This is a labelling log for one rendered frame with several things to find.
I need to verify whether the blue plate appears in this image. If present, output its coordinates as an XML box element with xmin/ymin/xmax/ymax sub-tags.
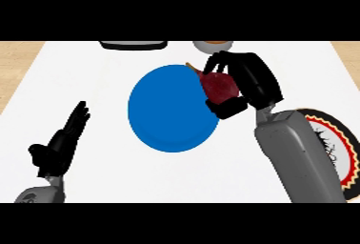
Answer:
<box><xmin>127</xmin><ymin>64</ymin><xmax>222</xmax><ymax>153</ymax></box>

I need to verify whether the black patterned plate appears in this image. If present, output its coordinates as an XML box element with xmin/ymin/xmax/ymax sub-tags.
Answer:
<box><xmin>296</xmin><ymin>108</ymin><xmax>360</xmax><ymax>203</ymax></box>

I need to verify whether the grey cup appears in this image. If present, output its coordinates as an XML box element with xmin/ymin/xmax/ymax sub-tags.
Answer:
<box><xmin>192</xmin><ymin>40</ymin><xmax>235</xmax><ymax>55</ymax></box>

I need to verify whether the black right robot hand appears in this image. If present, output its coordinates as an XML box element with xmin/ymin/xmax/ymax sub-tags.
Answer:
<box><xmin>201</xmin><ymin>51</ymin><xmax>285</xmax><ymax>121</ymax></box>

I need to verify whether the black and grey appliance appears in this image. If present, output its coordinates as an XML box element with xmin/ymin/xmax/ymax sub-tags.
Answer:
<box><xmin>98</xmin><ymin>40</ymin><xmax>169</xmax><ymax>51</ymax></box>

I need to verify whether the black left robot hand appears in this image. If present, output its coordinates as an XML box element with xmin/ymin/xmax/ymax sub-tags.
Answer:
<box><xmin>27</xmin><ymin>100</ymin><xmax>92</xmax><ymax>178</ymax></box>

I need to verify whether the dark red pear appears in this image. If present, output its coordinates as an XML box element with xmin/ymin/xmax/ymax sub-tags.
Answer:
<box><xmin>185</xmin><ymin>62</ymin><xmax>242</xmax><ymax>105</ymax></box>

